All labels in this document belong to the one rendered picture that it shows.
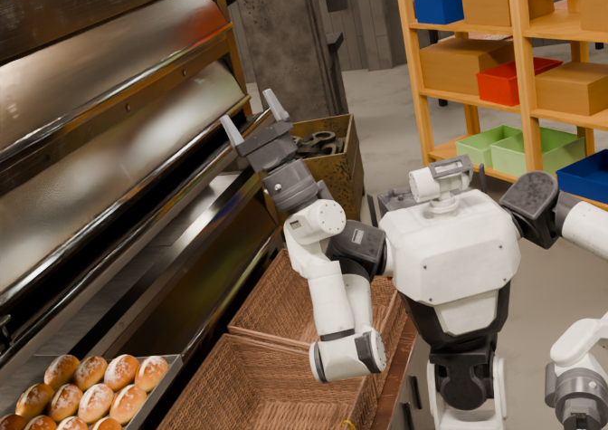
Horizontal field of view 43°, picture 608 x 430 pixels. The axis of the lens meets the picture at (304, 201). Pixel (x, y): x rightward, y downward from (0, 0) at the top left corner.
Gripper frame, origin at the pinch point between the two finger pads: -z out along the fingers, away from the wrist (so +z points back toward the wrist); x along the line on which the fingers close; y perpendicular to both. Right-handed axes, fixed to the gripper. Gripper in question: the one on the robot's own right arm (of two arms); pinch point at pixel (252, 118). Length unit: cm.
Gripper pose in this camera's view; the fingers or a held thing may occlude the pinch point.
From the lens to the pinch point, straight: 144.0
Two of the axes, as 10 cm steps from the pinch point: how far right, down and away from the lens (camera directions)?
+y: -3.9, 3.0, -8.7
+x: 7.8, -4.0, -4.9
